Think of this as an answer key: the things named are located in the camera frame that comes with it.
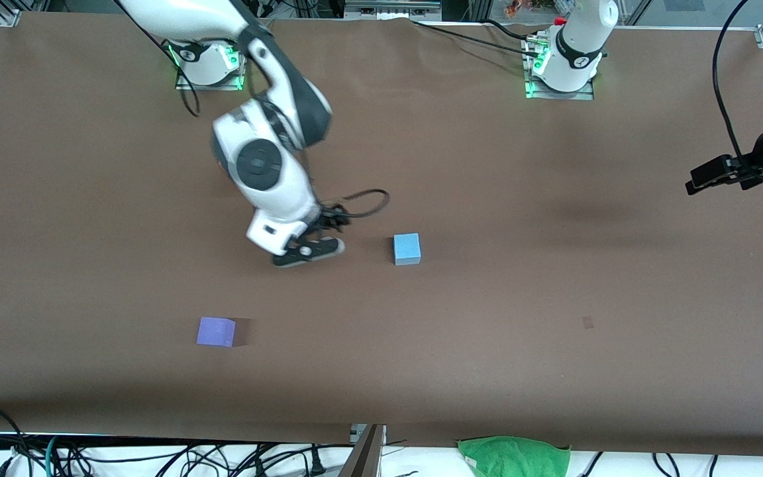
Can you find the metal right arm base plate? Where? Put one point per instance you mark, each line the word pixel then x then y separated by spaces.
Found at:
pixel 244 73

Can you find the grey metal post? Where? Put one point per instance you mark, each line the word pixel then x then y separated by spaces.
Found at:
pixel 367 457

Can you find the blue foam block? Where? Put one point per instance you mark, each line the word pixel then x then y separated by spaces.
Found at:
pixel 406 248

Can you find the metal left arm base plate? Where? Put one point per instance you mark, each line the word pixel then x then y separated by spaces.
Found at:
pixel 532 91

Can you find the brown table mat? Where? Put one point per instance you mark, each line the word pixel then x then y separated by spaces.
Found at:
pixel 454 318

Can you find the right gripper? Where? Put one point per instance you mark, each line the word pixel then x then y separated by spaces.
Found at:
pixel 328 219

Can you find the purple foam block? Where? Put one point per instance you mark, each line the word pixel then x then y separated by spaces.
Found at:
pixel 216 332

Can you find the green cloth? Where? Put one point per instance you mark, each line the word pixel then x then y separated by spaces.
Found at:
pixel 514 457

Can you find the silver device box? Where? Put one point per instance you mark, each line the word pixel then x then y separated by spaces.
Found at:
pixel 391 8

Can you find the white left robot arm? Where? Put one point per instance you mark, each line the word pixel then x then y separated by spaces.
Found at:
pixel 577 46

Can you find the orange toy figure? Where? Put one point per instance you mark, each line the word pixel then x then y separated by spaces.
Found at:
pixel 515 8

